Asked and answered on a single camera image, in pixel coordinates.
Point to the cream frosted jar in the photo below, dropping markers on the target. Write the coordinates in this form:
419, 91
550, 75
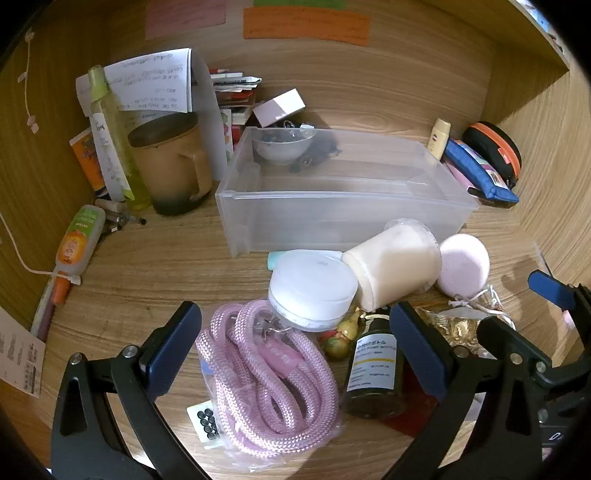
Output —
397, 267

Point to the small sheet with black dots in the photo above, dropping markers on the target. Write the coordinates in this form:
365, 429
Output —
205, 421

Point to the small white pink box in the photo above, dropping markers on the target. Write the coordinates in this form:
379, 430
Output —
279, 108

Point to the small yellow bottle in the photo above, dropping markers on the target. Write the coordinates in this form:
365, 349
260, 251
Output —
437, 138

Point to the orange capped pens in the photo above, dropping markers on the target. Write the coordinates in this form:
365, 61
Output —
48, 314

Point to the gold foil packet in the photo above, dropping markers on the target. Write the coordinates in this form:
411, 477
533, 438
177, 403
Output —
455, 325

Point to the blue pencil case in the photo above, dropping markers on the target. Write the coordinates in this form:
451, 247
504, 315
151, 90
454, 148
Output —
480, 173

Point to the white handwritten paper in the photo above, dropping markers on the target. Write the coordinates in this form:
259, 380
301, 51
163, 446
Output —
147, 78

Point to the white round jar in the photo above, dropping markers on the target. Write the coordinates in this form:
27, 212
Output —
314, 286

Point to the small gourd ornament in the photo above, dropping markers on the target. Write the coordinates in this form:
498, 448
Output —
339, 341

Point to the green orange glue bottle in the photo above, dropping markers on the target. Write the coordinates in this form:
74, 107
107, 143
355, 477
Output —
76, 242

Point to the black orange round case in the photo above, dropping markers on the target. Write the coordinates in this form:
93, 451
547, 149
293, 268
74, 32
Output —
496, 143

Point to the tall green bottle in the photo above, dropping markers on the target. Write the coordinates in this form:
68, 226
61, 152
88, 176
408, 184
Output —
131, 161

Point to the small metal clips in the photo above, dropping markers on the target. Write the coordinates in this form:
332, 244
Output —
115, 212

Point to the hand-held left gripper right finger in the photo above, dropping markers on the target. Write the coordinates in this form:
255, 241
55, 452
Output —
415, 350

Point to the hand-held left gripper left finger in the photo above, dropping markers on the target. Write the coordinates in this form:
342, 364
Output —
171, 353

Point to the pink sticky note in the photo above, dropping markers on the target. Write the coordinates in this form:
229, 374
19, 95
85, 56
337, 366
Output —
184, 18

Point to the red pouch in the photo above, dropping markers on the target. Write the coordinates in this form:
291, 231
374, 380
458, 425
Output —
406, 422

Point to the orange sticky note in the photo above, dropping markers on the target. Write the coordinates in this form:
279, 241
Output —
304, 25

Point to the clear plastic drawer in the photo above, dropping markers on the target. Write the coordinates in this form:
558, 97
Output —
341, 207

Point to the pink round puff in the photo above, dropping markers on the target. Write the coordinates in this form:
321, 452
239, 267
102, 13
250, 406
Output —
464, 265

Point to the dark bottle with yellow label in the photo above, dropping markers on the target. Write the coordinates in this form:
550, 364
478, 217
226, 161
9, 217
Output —
374, 374

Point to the translucent white folder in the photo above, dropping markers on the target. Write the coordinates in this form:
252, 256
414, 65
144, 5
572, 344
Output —
210, 115

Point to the white bowl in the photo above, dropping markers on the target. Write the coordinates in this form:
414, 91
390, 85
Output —
281, 147

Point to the green sticky note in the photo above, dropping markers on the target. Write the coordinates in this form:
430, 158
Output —
300, 3

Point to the white printed receipt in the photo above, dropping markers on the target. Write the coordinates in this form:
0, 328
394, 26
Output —
21, 355

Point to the wooden desktop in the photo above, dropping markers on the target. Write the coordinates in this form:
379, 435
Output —
161, 267

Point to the brown mug with lid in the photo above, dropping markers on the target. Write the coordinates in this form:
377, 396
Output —
168, 164

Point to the orange box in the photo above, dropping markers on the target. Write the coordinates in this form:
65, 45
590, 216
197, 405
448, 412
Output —
85, 157

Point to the pink flat pouch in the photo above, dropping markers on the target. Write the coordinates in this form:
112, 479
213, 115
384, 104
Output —
461, 177

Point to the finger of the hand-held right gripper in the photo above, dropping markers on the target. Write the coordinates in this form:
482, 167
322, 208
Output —
501, 334
551, 288

